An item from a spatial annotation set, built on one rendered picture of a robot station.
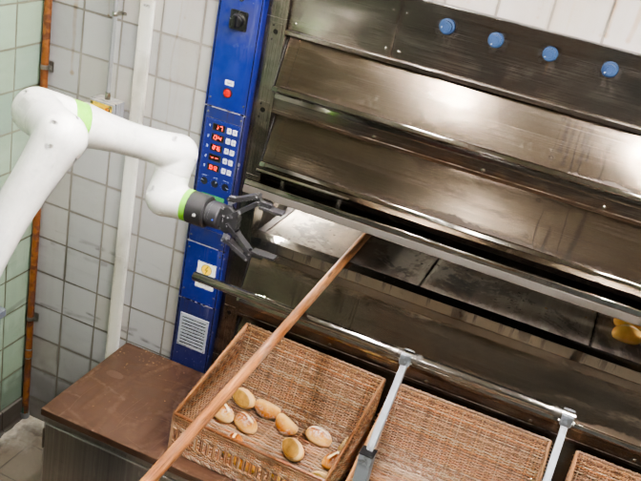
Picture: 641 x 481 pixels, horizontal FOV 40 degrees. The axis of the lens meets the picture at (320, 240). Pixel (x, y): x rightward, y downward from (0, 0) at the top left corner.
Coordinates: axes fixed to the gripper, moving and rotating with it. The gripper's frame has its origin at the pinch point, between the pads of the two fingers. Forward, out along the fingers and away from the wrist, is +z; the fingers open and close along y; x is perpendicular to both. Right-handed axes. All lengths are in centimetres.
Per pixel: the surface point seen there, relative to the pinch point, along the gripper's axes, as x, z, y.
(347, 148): -57, -1, -10
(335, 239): -75, -4, 30
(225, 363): -40, -24, 73
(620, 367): -54, 101, 31
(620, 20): -54, 68, -69
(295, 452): -23, 13, 85
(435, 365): -17, 49, 32
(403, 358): -16, 40, 32
